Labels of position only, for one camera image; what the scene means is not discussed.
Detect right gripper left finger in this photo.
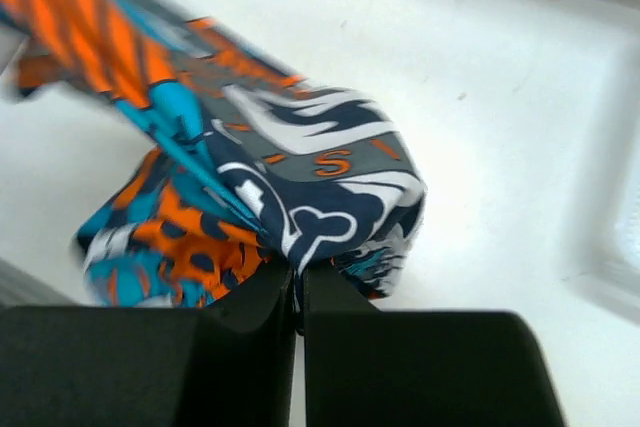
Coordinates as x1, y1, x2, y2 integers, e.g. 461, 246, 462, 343
1, 260, 295, 426

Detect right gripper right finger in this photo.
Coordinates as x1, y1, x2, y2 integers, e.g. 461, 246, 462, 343
303, 264, 566, 427

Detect colourful patterned shorts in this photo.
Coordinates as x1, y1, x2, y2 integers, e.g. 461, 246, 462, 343
1, 0, 426, 307

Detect white perforated plastic basket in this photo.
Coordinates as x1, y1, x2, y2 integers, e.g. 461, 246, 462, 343
562, 41, 639, 326

